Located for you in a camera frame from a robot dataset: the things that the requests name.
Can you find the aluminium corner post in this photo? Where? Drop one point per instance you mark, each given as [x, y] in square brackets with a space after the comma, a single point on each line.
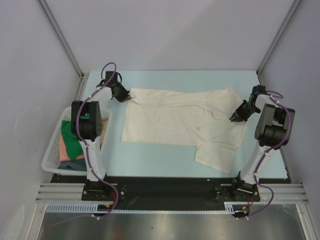
[48, 14]
[279, 34]

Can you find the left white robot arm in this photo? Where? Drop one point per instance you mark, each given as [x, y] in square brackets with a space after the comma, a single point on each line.
[87, 126]

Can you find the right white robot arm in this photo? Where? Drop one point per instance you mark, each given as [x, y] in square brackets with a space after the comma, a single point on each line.
[273, 131]

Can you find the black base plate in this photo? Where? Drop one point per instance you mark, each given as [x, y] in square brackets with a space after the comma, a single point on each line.
[162, 193]

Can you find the beige t shirt in basket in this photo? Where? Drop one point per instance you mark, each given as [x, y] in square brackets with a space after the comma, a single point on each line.
[104, 130]

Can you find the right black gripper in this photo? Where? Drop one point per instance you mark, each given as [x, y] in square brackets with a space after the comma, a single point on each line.
[242, 111]

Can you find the white slotted cable duct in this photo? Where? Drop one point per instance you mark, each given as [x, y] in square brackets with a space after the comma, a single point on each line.
[104, 208]

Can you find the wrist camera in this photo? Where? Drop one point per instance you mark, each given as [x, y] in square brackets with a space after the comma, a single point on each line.
[256, 91]
[111, 78]

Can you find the green t shirt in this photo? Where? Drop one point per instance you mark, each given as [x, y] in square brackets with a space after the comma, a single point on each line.
[69, 138]

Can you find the cream t shirt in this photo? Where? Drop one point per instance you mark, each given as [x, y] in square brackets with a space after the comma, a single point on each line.
[200, 119]

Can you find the aluminium frame rail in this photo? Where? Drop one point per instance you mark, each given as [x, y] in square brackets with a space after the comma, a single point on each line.
[288, 193]

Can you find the right aluminium corner post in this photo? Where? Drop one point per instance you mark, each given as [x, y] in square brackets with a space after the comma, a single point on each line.
[279, 34]

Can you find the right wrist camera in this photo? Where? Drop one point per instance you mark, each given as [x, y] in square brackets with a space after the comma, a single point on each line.
[256, 91]

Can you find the pink t shirt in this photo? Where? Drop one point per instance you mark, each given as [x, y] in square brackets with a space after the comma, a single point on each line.
[63, 155]

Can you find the blue t shirt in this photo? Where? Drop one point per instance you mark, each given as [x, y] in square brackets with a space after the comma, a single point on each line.
[77, 165]

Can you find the left aluminium corner post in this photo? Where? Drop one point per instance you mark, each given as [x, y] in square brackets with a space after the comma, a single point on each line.
[48, 14]

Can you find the white plastic laundry basket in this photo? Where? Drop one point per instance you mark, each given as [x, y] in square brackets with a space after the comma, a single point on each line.
[51, 159]

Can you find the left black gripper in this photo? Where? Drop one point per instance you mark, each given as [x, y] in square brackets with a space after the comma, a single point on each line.
[125, 93]

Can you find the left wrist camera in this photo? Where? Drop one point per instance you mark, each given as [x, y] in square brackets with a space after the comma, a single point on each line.
[111, 78]

